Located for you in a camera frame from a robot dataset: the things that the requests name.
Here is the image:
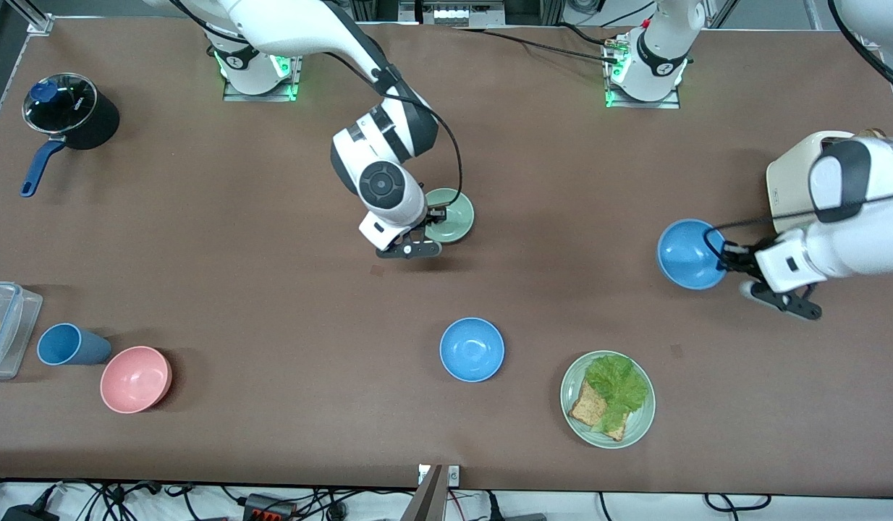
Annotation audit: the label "green bowl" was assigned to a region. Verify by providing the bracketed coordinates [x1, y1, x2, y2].
[420, 187, 476, 245]

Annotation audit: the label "blue bowl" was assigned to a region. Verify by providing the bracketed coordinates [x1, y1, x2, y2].
[439, 317, 506, 384]
[656, 218, 730, 292]

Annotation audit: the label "pink bowl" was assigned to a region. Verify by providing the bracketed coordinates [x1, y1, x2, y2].
[99, 345, 174, 415]

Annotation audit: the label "white toaster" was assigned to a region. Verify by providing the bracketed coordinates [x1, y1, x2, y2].
[766, 130, 883, 234]

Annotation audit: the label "lettuce leaf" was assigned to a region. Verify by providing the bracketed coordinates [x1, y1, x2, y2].
[585, 354, 651, 435]

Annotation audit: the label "green plate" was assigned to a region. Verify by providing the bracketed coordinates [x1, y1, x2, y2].
[559, 350, 657, 450]

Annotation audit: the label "white power strip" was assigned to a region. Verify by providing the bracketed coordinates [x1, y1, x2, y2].
[416, 0, 507, 27]

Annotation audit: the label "brown bread slice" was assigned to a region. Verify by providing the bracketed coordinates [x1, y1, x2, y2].
[567, 379, 627, 443]

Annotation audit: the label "black power strip red switches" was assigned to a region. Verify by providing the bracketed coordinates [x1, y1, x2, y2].
[242, 494, 297, 521]

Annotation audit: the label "blue cup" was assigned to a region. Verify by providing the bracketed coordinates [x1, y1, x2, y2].
[36, 322, 114, 367]

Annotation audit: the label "glass lid with blue knob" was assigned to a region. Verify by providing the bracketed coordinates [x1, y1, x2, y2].
[22, 72, 99, 135]

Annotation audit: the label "clear plastic container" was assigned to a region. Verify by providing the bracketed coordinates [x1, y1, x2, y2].
[0, 280, 44, 382]

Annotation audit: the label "black power adapter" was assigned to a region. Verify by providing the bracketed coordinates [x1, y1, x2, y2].
[1, 483, 62, 521]

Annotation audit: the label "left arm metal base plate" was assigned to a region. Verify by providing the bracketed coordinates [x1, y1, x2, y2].
[604, 36, 683, 110]

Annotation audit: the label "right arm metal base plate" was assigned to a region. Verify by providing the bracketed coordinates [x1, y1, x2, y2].
[221, 32, 304, 103]

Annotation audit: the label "long black table cable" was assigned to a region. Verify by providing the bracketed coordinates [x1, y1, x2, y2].
[452, 26, 622, 67]

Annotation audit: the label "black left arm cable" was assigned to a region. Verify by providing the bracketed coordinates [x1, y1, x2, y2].
[703, 0, 893, 274]

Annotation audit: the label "black looped floor cable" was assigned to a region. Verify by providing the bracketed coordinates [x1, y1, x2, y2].
[704, 493, 773, 513]

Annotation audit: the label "grey camera stand bar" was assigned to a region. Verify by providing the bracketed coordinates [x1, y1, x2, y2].
[400, 464, 448, 521]

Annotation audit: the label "black pot with blue handle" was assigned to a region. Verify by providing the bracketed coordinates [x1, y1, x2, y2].
[20, 72, 121, 198]

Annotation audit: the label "aluminium frame profile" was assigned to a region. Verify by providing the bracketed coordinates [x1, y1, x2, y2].
[4, 0, 54, 35]

